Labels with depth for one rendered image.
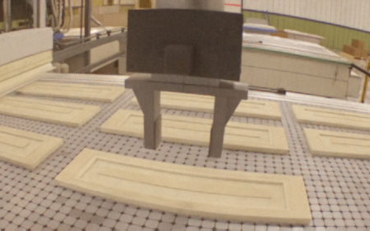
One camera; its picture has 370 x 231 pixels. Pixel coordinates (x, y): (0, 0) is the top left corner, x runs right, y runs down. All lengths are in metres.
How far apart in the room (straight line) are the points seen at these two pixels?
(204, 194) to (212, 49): 0.35
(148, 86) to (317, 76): 3.74
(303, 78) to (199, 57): 3.69
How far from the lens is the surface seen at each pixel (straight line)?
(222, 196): 0.71
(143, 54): 0.57
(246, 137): 1.02
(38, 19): 2.54
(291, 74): 4.15
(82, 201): 0.72
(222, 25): 0.53
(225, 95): 0.59
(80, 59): 4.78
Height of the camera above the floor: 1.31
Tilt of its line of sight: 21 degrees down
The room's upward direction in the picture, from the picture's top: 2 degrees clockwise
